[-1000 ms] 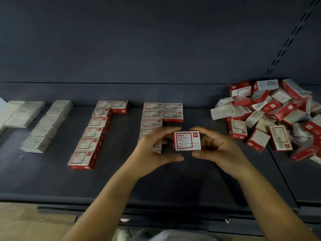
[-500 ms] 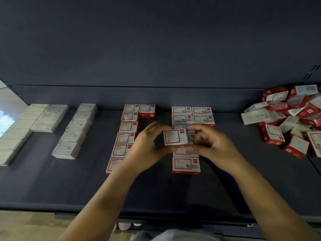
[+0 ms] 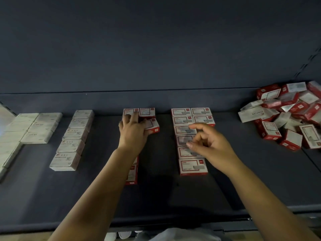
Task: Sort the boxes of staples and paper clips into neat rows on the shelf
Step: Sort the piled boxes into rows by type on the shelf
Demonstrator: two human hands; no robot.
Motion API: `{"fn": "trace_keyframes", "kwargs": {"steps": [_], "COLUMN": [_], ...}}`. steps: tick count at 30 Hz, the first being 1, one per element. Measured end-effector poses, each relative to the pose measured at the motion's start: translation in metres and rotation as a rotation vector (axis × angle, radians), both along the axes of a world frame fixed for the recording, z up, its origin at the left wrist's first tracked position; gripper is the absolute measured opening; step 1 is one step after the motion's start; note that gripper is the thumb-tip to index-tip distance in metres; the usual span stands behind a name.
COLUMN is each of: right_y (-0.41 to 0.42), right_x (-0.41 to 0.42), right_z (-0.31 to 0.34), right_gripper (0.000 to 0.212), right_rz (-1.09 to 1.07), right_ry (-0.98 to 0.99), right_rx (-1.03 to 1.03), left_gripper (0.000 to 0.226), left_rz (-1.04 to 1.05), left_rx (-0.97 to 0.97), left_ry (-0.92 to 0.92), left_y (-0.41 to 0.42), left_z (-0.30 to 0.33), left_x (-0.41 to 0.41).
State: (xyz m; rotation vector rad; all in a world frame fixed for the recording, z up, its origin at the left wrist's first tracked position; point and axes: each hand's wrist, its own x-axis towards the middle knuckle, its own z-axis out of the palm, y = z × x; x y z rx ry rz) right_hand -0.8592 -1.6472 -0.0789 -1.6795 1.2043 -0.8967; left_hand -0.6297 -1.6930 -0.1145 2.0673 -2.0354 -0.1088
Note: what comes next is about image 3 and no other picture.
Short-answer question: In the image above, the dark metal shelf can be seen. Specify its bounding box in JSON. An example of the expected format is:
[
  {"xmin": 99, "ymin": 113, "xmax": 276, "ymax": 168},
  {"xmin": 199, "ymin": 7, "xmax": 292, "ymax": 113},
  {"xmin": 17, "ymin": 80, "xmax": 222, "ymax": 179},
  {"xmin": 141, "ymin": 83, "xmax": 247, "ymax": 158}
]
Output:
[{"xmin": 0, "ymin": 0, "xmax": 321, "ymax": 234}]

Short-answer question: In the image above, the person's right hand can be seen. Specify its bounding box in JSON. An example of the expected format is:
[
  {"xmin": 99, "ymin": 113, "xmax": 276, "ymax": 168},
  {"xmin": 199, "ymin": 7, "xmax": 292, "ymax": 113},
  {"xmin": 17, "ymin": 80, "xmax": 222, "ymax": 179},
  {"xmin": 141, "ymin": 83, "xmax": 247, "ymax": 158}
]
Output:
[{"xmin": 187, "ymin": 123, "xmax": 241, "ymax": 176}]

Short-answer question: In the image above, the pile of red white boxes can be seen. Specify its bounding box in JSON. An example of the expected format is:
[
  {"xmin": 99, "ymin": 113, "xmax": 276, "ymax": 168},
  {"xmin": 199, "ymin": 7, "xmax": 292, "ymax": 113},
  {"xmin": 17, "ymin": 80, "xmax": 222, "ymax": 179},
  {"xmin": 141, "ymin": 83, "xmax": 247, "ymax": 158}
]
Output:
[{"xmin": 238, "ymin": 80, "xmax": 321, "ymax": 152}]

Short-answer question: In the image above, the person's grey clothing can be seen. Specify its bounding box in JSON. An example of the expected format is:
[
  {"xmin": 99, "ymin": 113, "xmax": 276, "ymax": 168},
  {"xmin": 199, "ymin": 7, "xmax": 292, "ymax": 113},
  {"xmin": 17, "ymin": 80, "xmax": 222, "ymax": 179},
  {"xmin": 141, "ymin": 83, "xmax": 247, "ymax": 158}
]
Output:
[{"xmin": 133, "ymin": 227, "xmax": 236, "ymax": 241}]

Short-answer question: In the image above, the person's left forearm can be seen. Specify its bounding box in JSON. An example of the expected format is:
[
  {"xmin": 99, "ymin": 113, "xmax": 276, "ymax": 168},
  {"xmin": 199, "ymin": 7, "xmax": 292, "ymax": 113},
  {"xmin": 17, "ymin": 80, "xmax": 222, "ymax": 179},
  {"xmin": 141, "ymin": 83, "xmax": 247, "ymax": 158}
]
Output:
[{"xmin": 47, "ymin": 148, "xmax": 143, "ymax": 241}]

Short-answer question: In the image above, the person's left hand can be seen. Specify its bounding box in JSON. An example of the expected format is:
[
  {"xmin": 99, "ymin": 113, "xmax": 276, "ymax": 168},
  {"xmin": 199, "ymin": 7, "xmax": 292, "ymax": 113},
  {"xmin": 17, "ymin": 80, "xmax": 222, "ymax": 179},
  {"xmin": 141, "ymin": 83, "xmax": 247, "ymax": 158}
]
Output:
[{"xmin": 118, "ymin": 112, "xmax": 151, "ymax": 158}]

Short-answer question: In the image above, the person's right forearm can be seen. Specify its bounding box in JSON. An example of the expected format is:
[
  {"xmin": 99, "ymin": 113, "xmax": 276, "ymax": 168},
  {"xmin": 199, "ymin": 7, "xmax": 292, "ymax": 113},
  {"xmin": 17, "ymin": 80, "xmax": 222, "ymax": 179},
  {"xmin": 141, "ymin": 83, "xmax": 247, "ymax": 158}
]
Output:
[{"xmin": 223, "ymin": 160, "xmax": 321, "ymax": 241}]

